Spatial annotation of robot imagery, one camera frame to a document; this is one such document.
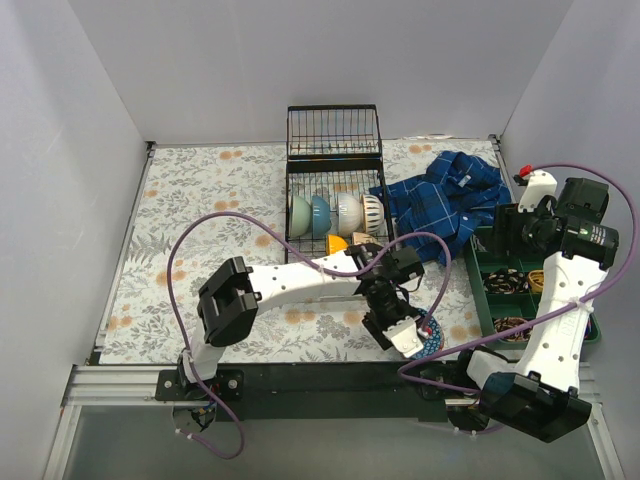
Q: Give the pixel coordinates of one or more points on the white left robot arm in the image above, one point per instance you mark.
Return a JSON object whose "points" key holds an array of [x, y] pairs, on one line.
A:
{"points": [[236, 294]]}

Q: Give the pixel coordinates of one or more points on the white bowl with blue leaves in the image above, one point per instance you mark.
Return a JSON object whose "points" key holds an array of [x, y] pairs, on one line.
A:
{"points": [[373, 213]]}

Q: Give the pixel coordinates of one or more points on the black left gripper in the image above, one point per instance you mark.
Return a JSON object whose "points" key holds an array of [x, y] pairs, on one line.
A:
{"points": [[378, 327]]}

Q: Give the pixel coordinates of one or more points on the floral table mat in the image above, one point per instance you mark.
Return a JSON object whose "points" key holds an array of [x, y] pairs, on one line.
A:
{"points": [[200, 206]]}

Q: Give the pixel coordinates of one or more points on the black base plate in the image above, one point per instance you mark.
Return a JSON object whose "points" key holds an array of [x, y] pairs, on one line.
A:
{"points": [[434, 392]]}

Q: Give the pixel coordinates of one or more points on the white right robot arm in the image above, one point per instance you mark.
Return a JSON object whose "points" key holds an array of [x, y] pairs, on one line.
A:
{"points": [[539, 394]]}

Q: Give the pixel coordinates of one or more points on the blue plaid shirt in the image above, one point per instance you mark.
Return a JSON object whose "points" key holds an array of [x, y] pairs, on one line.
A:
{"points": [[454, 196]]}

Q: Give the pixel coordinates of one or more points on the blue ceramic bowl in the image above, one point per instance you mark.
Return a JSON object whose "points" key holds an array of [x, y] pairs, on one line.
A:
{"points": [[321, 217]]}

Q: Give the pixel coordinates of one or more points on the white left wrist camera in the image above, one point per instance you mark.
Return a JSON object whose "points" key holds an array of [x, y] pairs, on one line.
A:
{"points": [[407, 337]]}

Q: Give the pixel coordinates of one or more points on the pale green ceramic bowl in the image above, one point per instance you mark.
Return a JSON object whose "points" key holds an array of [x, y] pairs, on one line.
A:
{"points": [[300, 216]]}

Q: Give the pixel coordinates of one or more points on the aluminium frame rail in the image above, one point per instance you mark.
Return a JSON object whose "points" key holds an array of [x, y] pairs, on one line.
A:
{"points": [[119, 385]]}

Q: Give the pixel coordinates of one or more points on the white ceramic bowl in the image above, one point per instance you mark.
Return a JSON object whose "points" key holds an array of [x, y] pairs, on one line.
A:
{"points": [[363, 238]]}

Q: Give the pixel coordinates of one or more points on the plain white bowl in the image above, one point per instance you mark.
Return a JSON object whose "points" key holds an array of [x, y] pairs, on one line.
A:
{"points": [[349, 213]]}

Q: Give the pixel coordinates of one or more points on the orange ceramic bowl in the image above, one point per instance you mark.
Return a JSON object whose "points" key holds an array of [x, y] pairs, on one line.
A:
{"points": [[335, 244]]}

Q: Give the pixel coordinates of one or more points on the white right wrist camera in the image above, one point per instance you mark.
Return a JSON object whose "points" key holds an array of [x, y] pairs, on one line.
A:
{"points": [[538, 184]]}

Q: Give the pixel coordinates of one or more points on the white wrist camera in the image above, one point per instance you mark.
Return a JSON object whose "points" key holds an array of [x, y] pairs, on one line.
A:
{"points": [[538, 184], [407, 337]]}

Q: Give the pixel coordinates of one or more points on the green compartment tray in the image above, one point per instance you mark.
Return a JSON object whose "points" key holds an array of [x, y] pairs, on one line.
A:
{"points": [[503, 296]]}

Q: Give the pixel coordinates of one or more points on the black wire dish rack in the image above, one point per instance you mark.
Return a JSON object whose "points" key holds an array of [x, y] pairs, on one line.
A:
{"points": [[335, 179]]}

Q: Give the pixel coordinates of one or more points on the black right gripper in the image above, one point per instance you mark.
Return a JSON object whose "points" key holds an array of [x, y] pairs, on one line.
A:
{"points": [[505, 228]]}

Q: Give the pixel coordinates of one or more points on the blue patterned bowl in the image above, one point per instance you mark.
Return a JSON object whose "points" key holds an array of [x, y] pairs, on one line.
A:
{"points": [[436, 342]]}

